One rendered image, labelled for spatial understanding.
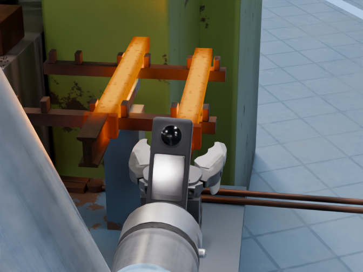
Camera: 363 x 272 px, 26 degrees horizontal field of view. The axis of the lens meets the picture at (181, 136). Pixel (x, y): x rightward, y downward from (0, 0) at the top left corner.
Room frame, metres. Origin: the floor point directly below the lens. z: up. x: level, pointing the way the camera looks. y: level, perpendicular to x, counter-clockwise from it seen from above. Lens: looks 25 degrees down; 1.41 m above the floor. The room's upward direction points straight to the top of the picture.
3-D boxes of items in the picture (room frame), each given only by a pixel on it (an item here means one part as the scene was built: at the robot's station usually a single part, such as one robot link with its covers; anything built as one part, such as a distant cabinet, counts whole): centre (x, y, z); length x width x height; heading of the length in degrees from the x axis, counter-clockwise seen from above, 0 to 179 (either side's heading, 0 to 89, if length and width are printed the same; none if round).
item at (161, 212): (0.73, 0.02, 0.93); 0.10 x 0.05 x 0.09; 84
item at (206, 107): (1.16, -0.03, 0.95); 0.23 x 0.06 x 0.02; 173
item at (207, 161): (0.90, -0.04, 0.93); 0.09 x 0.03 x 0.06; 149
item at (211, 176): (0.86, -0.02, 0.95); 0.09 x 0.05 x 0.02; 149
